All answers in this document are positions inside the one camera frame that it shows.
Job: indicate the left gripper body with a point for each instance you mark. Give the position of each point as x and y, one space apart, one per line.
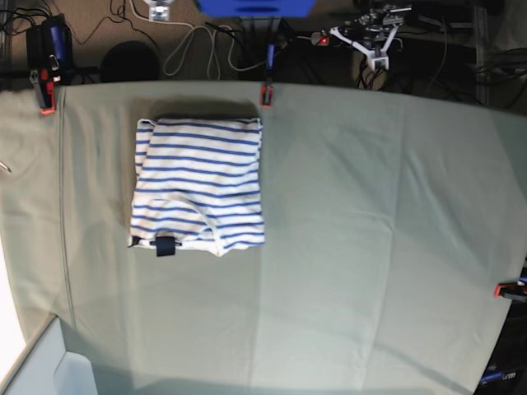
371 30

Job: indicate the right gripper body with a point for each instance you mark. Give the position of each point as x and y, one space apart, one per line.
158 10

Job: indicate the blue white striped t-shirt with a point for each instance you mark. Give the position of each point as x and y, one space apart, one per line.
197 185

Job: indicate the black power strip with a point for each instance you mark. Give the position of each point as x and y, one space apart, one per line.
325 40

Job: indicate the blue box top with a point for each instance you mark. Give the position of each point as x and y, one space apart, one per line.
255 8

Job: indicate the black round stool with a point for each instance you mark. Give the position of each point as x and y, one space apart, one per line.
130 61

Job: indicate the red clamp top centre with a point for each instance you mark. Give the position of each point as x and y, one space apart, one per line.
266 95

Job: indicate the red clamp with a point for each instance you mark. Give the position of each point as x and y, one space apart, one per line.
44 81
266 95

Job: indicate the red clamp top left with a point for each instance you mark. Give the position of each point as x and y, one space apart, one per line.
44 81

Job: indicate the green table cloth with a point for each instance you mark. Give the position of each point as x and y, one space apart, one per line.
389 221

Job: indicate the red clamp right edge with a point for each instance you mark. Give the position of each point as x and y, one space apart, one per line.
514 291

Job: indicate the white bin bottom left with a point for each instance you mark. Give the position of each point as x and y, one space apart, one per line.
46 367

